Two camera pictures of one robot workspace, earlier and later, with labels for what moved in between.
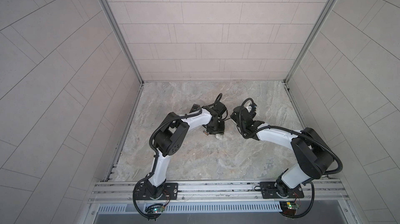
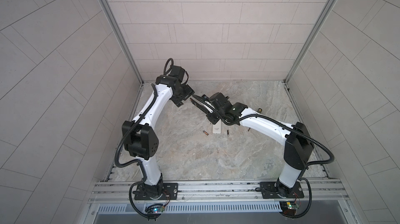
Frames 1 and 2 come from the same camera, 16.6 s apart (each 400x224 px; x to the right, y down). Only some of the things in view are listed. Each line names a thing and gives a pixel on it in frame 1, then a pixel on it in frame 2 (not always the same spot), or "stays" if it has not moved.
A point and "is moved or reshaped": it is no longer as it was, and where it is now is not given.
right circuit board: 289,207 stays
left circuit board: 153,208 stays
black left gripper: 221,131 -> 188,90
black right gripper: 233,115 -> 210,117
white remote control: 219,136 is moved or reshaped
